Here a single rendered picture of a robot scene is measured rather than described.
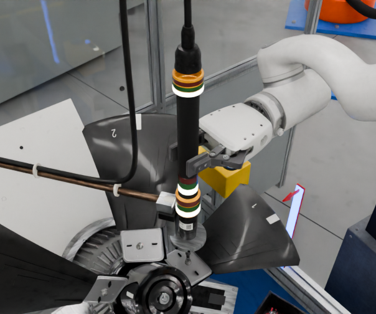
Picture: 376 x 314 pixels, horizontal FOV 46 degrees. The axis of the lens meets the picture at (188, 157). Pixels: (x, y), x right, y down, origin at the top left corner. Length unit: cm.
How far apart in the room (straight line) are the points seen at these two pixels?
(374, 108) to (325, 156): 235
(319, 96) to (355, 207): 197
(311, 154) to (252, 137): 232
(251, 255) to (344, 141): 229
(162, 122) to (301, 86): 28
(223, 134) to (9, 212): 53
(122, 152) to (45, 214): 26
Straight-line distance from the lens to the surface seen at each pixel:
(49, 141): 106
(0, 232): 77
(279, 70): 81
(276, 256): 102
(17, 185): 105
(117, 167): 90
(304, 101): 82
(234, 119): 76
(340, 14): 459
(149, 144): 88
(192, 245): 84
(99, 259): 98
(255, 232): 102
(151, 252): 88
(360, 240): 139
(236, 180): 132
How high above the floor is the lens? 197
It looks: 43 degrees down
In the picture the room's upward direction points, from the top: straight up
